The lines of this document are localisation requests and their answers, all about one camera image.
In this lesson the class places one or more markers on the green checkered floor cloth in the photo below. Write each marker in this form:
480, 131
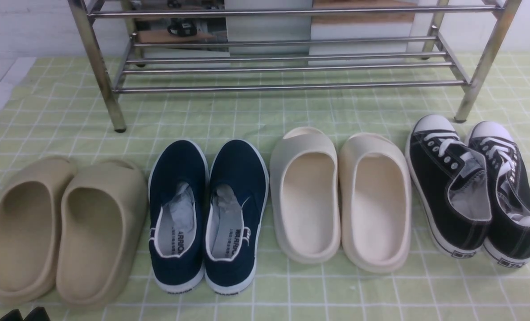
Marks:
55, 108

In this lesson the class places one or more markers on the black canvas sneaker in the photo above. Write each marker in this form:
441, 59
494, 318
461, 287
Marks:
508, 237
451, 180

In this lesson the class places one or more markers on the cream left slide slipper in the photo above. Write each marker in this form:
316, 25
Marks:
304, 195

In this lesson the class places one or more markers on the cream right slide slipper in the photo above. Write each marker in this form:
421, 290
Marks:
376, 203

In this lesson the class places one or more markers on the tan right slide slipper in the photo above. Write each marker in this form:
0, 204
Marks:
103, 212

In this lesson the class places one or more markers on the steel shoe rack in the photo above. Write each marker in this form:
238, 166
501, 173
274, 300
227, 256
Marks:
435, 52

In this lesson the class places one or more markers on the tan left slide slipper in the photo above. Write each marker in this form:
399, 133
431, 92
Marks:
30, 228

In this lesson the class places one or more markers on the navy left slip-on shoe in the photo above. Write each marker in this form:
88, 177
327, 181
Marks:
176, 191

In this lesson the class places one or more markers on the tan slide slipper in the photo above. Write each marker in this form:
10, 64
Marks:
30, 228
103, 212

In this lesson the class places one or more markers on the cream slide slipper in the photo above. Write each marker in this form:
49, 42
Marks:
376, 203
304, 195

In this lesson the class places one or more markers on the black device behind rack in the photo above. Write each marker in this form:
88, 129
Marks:
182, 27

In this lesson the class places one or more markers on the navy slip-on shoe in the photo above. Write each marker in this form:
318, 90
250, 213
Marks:
239, 187
176, 191

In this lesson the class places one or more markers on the navy right slip-on shoe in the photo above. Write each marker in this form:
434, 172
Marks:
239, 187

